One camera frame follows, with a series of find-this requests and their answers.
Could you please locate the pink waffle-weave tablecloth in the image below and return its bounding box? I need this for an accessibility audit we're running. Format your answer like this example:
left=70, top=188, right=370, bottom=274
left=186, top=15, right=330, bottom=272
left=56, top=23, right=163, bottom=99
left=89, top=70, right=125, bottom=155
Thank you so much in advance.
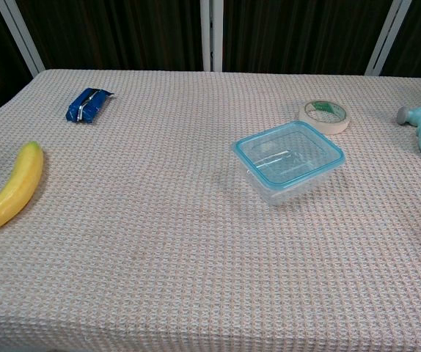
left=0, top=68, right=421, bottom=352

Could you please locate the yellow banana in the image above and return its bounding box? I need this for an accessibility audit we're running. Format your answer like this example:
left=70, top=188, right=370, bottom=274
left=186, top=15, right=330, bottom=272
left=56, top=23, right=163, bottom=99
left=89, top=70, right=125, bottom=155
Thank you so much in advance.
left=0, top=141, right=45, bottom=236

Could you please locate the white frame post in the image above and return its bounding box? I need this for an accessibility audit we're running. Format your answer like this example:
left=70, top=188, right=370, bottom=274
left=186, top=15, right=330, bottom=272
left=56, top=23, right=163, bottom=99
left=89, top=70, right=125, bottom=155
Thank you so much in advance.
left=199, top=0, right=212, bottom=73
left=0, top=0, right=46, bottom=78
left=364, top=0, right=414, bottom=77
left=211, top=0, right=224, bottom=73

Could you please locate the dark pleated curtain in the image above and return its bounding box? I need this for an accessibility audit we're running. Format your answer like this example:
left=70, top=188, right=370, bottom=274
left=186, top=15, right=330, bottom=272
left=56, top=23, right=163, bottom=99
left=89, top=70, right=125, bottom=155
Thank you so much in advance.
left=0, top=0, right=421, bottom=130

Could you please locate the beige masking tape roll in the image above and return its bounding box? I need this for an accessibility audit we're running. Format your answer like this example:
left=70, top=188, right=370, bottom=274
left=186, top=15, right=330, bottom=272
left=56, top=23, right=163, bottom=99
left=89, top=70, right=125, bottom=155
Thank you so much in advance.
left=298, top=99, right=352, bottom=136

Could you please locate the clear plastic container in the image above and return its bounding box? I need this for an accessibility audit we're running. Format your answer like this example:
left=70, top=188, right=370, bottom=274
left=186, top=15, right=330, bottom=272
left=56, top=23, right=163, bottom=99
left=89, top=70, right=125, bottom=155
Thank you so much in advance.
left=232, top=144, right=345, bottom=207

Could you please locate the clear container with blue rim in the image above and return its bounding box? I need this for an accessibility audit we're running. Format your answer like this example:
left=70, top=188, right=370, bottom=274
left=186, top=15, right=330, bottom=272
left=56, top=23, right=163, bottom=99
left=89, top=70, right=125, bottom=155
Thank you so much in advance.
left=230, top=120, right=346, bottom=190

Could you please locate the blue snack packet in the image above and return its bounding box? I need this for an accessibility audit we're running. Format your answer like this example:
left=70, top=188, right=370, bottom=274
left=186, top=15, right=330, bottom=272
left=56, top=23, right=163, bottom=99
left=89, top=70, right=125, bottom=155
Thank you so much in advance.
left=65, top=87, right=115, bottom=126

